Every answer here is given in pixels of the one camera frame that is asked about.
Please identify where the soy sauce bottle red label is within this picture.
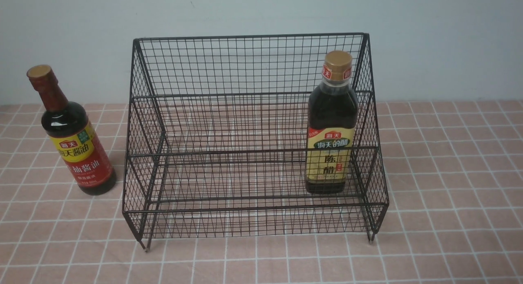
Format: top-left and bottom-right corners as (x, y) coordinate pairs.
(26, 65), (116, 195)

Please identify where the black wire mesh shelf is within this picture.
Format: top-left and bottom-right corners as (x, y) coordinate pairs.
(123, 32), (390, 250)

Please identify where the dark vinegar bottle yellow label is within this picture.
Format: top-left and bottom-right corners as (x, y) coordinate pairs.
(305, 51), (359, 194)

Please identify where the pink checkered tablecloth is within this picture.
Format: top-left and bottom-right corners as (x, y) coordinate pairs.
(1, 101), (522, 284)

